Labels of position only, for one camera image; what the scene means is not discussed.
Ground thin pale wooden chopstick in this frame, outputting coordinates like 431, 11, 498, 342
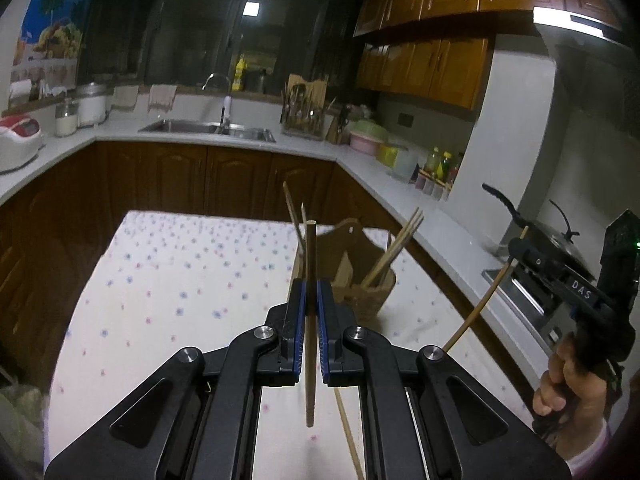
442, 226, 530, 354

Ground beige hanging cloth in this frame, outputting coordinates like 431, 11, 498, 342
111, 85, 140, 111

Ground dish rack with utensils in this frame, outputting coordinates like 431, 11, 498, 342
280, 85, 331, 140

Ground pink basin with green lid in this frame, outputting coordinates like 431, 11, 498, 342
348, 119, 389, 154

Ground small glass jar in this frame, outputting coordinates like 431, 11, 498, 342
54, 99, 80, 139

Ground large white lidded jar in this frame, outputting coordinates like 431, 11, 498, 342
75, 82, 109, 129

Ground spice jar rack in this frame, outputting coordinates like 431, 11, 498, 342
415, 170, 454, 202

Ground stainless steel sink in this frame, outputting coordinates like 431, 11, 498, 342
137, 119, 278, 144

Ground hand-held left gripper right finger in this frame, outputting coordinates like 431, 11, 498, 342
316, 278, 572, 480

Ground thick wooden chopstick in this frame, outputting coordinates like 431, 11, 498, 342
303, 220, 320, 429

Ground yellow-green container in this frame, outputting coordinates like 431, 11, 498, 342
376, 142, 401, 167

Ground chrome faucet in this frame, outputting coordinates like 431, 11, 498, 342
202, 72, 234, 129

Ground wooden utensil holder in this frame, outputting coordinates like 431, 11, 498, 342
287, 217, 398, 329

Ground person's right hand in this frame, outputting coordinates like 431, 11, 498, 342
532, 337, 609, 432

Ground knife block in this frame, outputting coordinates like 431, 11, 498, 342
327, 105, 351, 145

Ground dark window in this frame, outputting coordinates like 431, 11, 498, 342
80, 0, 367, 97

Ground clear plastic container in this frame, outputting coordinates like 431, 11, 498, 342
395, 147, 421, 181

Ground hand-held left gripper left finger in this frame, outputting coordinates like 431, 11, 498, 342
44, 279, 307, 480

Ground dark wooden lower cabinets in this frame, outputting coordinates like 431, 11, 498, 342
0, 140, 557, 411

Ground gas stove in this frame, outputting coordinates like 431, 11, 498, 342
482, 267, 577, 349

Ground floral white tablecloth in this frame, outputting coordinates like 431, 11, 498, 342
47, 210, 547, 480

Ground range hood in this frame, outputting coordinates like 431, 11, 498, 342
532, 6, 635, 54

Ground white rice cooker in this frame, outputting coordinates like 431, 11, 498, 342
0, 115, 46, 174

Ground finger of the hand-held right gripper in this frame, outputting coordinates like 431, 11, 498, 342
508, 236, 619, 317

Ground fruit wall poster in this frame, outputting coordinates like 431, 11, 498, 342
10, 0, 102, 107

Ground person's right forearm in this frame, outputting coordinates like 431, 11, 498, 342
559, 417, 615, 477

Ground pink hanging cloth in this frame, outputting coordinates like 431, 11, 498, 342
147, 84, 179, 114

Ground pale plastic bag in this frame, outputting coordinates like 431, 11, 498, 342
0, 385, 47, 467

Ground wooden cutting board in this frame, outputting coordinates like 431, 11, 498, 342
286, 74, 329, 106

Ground black wok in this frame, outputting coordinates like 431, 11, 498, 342
481, 183, 599, 281

